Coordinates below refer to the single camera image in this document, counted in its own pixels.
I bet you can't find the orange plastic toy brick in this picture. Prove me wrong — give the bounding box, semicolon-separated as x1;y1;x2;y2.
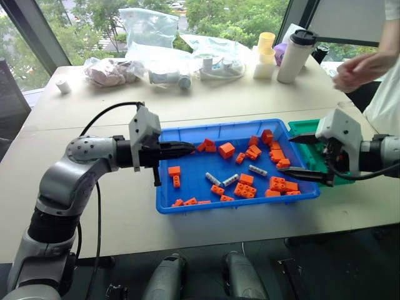
233;182;258;199
217;141;236;159

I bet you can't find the plastic bag with pink contents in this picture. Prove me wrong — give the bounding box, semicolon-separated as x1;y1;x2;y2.
83;57;147;88

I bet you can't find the plastic bag with white parts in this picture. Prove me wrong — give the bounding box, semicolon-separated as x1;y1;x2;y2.
180;33;248;82

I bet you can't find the person's bare hand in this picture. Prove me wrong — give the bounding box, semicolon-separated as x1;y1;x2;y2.
331;51;392;94

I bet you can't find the black round object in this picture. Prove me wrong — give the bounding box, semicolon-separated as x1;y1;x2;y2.
311;44;331;65

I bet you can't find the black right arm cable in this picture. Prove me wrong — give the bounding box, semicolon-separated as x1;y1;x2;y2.
326;157;400;181

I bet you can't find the blue plastic tray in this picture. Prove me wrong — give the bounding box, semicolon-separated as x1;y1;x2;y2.
154;117;322;215

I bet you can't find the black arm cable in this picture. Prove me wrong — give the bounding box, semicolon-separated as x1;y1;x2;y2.
74;101;145;300
326;157;400;181

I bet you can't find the white tumbler with black lid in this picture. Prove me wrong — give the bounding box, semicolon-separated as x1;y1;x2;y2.
276;28;318;85

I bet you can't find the grey rounded robot leg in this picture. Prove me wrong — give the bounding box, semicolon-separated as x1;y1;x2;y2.
141;252;189;300
222;250;270;300

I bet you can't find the person's white shirt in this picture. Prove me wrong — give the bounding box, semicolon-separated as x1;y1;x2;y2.
363;0;400;136

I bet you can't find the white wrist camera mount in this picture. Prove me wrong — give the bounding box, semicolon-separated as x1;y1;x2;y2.
314;107;364;176
128;105;162;173

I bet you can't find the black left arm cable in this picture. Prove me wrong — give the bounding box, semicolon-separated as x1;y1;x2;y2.
74;101;145;300

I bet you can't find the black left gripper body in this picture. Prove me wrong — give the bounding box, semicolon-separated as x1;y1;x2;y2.
139;140;164;188

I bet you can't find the black floor bracket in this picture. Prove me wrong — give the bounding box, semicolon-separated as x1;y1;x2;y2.
276;257;306;300

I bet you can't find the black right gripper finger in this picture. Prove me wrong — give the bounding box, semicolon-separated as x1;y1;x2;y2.
277;166;329;186
287;132;321;146

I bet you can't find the green plastic bin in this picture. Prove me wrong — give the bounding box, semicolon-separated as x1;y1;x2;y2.
287;119;356;187

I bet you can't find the white paper bag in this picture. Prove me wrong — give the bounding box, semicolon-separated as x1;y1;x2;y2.
282;22;309;45

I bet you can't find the clear empty plastic bag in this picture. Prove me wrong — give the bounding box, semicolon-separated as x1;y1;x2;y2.
118;7;180;50

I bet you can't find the plastic bag with white tubes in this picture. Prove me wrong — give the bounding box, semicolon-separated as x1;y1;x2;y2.
126;41;195;91

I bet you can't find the yellow plastic cup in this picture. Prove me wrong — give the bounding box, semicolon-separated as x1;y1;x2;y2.
257;31;276;54
258;48;277;66

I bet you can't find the small white roll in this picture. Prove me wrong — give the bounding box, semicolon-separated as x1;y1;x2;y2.
55;79;73;95

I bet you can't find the purple round object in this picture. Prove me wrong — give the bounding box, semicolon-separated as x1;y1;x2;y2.
272;42;288;68

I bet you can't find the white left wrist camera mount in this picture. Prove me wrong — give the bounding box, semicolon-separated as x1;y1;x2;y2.
128;105;162;173

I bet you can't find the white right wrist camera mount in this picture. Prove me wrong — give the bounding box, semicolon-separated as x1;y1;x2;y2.
314;107;364;176

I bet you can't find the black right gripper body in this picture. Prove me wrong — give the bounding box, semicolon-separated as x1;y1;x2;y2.
321;138;348;188

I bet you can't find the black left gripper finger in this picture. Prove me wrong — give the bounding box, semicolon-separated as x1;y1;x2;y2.
160;141;196;151
160;149;196;160

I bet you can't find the white foam block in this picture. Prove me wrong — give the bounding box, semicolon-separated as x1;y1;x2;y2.
252;60;276;80

